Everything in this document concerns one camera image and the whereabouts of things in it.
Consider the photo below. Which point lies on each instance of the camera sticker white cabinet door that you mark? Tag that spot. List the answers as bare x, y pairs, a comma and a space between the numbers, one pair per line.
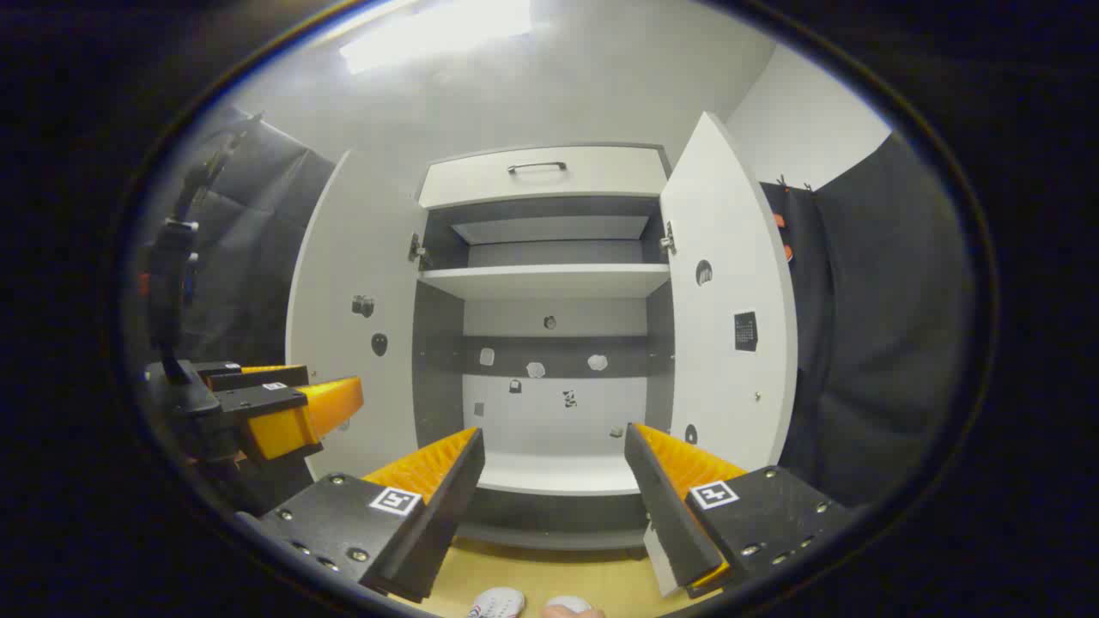
361, 257

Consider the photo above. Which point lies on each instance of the white shoe cabinet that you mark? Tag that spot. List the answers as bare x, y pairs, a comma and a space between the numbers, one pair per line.
549, 429

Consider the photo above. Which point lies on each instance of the short white cabinet shelf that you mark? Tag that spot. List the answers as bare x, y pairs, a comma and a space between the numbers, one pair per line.
549, 229

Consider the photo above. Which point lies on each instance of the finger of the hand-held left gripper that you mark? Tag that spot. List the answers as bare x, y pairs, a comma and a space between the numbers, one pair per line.
258, 378
300, 416

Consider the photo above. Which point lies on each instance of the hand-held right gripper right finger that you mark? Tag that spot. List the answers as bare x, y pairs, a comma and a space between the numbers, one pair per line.
670, 515

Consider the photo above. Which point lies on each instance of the headphone sticker white cabinet door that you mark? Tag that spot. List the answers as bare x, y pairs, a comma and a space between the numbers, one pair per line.
721, 386

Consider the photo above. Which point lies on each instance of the wide white cabinet shelf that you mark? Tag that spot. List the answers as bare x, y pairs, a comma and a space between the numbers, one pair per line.
549, 279

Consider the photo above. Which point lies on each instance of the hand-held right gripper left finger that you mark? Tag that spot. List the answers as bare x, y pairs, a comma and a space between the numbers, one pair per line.
446, 515

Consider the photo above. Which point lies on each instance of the metal door hinge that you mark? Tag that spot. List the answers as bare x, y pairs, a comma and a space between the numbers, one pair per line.
668, 240
417, 251

